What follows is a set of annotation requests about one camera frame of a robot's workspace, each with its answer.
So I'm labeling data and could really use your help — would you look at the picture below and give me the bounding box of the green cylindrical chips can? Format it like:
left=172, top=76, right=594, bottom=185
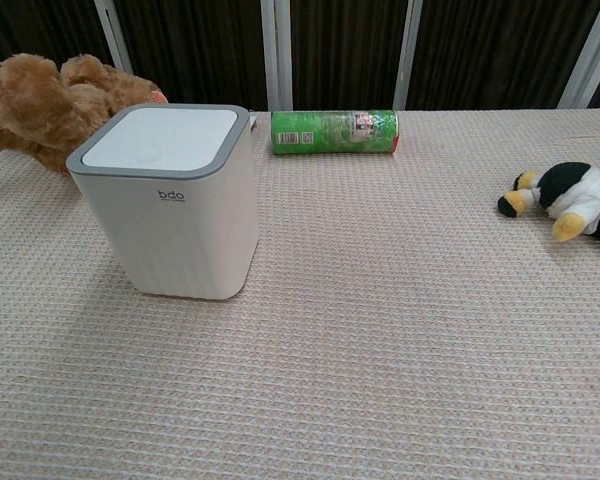
left=270, top=109, right=400, bottom=156

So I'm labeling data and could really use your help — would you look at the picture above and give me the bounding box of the white lidded trash bin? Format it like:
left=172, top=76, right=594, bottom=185
left=65, top=103, right=261, bottom=302

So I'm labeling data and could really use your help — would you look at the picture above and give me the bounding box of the beige woven tablecloth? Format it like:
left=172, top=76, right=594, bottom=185
left=0, top=105, right=600, bottom=480

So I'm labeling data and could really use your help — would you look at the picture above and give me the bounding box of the black white penguin plush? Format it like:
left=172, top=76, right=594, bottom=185
left=496, top=161, right=600, bottom=247

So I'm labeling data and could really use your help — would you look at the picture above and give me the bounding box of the brown plush teddy bear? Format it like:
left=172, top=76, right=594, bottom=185
left=0, top=52, right=165, bottom=176

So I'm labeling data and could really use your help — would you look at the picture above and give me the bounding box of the white metal frame post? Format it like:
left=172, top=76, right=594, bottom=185
left=392, top=0, right=424, bottom=111
left=559, top=0, right=600, bottom=109
left=259, top=0, right=294, bottom=112
left=93, top=0, right=134, bottom=74

